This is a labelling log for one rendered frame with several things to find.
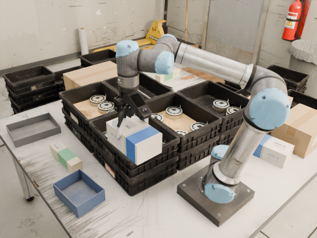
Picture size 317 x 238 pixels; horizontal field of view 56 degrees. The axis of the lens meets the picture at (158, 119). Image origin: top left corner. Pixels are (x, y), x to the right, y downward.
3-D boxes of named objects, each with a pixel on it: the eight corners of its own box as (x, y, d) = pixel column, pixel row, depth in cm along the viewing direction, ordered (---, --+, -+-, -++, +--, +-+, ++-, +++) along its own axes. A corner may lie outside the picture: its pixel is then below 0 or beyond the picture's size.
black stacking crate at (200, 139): (220, 137, 166) (222, 119, 160) (179, 157, 150) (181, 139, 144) (174, 107, 192) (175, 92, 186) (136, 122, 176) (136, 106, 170)
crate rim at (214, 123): (222, 122, 161) (223, 118, 159) (181, 142, 145) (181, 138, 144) (175, 94, 187) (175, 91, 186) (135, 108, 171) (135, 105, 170)
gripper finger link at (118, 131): (110, 133, 115) (120, 112, 114) (119, 140, 111) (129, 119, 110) (104, 132, 112) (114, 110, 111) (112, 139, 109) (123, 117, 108)
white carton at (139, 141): (162, 152, 116) (162, 133, 111) (137, 165, 109) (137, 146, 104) (131, 130, 128) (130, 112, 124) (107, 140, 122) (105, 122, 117)
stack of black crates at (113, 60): (111, 83, 374) (109, 48, 350) (125, 91, 355) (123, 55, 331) (82, 92, 351) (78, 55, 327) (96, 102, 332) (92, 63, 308)
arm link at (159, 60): (177, 44, 101) (146, 41, 104) (169, 57, 92) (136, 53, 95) (176, 65, 106) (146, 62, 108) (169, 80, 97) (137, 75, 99)
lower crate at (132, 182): (179, 174, 156) (179, 156, 149) (130, 199, 140) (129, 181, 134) (136, 137, 182) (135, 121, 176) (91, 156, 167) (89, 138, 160)
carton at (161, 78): (160, 83, 248) (160, 76, 245) (154, 80, 252) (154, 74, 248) (179, 75, 262) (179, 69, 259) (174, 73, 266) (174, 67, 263)
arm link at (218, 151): (235, 165, 140) (240, 143, 132) (233, 186, 129) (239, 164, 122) (209, 160, 142) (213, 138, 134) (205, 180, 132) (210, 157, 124)
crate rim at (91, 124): (181, 142, 145) (181, 138, 144) (129, 166, 129) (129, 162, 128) (135, 108, 171) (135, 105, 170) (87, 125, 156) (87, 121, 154)
